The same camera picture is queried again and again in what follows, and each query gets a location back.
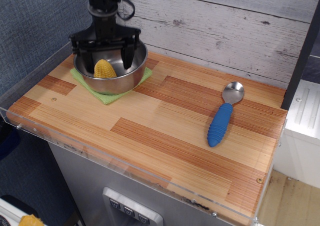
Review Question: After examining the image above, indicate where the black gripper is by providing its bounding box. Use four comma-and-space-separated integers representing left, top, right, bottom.
69, 13, 141, 75

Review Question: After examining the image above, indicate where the yellow toy corn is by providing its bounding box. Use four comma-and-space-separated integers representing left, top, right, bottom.
93, 59, 117, 78

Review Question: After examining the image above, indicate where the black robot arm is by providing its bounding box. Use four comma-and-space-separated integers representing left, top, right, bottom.
69, 0, 141, 73

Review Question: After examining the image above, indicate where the silver metal pot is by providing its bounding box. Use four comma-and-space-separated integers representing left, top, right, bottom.
73, 42, 148, 95

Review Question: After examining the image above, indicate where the green cloth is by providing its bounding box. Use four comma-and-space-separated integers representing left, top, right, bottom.
70, 67, 153, 105

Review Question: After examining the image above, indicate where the clear acrylic guard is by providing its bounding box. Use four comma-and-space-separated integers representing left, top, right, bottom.
0, 22, 288, 226

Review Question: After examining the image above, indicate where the silver toy fridge cabinet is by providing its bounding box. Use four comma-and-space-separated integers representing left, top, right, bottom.
49, 143, 252, 225

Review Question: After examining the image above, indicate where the silver dispenser button panel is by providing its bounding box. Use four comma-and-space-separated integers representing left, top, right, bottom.
102, 187, 164, 225

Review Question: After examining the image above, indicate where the yellow black object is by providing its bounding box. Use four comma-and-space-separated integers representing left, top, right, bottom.
18, 214, 45, 226

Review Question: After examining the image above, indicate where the white box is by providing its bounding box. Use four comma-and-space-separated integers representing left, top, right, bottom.
273, 80, 320, 188

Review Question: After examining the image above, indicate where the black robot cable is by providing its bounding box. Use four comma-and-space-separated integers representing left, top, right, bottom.
116, 0, 136, 21

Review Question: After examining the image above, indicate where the blue handled metal spoon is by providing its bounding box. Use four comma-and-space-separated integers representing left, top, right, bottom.
207, 82, 244, 147

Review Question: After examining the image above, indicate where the black vertical post right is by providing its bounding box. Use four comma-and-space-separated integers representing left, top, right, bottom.
281, 2, 320, 110

